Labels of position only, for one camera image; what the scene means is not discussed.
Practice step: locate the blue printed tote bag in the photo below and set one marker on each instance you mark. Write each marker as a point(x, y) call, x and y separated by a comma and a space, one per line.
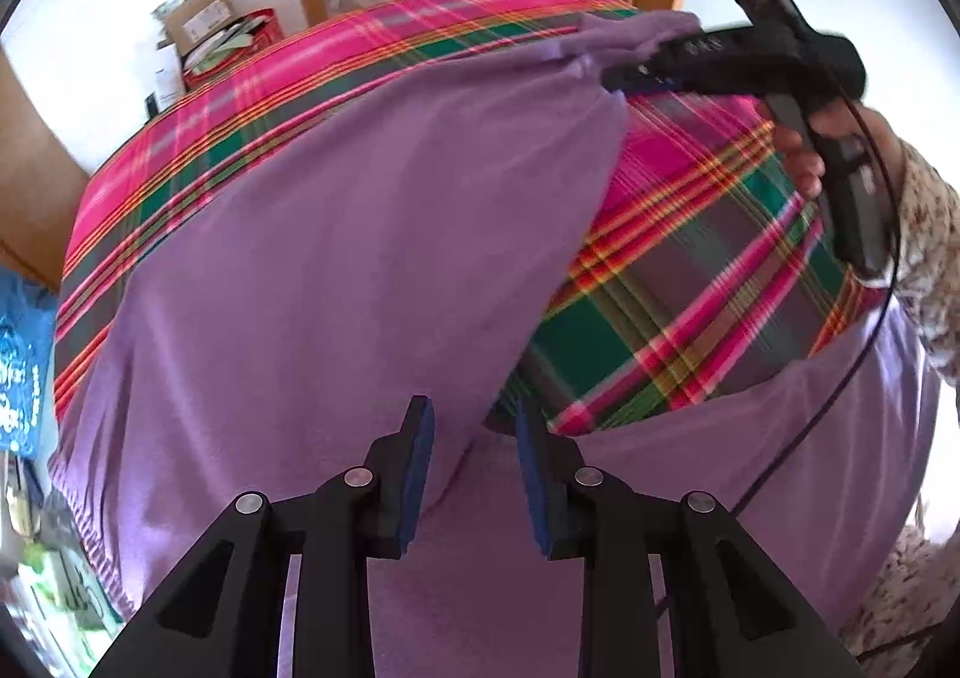
point(27, 315)

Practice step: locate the red basket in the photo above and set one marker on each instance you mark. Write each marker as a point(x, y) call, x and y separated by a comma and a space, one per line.
point(242, 39)

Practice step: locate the purple fleece garment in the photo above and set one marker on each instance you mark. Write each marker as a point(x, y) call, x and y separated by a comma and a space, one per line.
point(407, 246)

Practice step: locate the cardboard box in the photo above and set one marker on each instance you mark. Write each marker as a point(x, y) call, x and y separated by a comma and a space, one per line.
point(189, 22)

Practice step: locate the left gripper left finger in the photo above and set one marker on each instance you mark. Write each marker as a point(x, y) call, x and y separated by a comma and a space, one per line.
point(264, 569)

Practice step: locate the floral sleeve forearm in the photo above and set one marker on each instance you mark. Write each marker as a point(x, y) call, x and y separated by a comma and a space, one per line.
point(929, 274)

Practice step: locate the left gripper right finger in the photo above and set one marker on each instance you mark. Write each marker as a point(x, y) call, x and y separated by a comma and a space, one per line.
point(670, 588)

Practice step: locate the pink plaid bed sheet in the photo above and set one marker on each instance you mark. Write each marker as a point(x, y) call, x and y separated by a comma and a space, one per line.
point(703, 274)

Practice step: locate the wooden wardrobe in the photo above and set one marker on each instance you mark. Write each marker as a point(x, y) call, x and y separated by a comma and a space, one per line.
point(40, 188)

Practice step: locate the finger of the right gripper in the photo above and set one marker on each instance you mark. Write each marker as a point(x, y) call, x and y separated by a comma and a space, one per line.
point(648, 78)

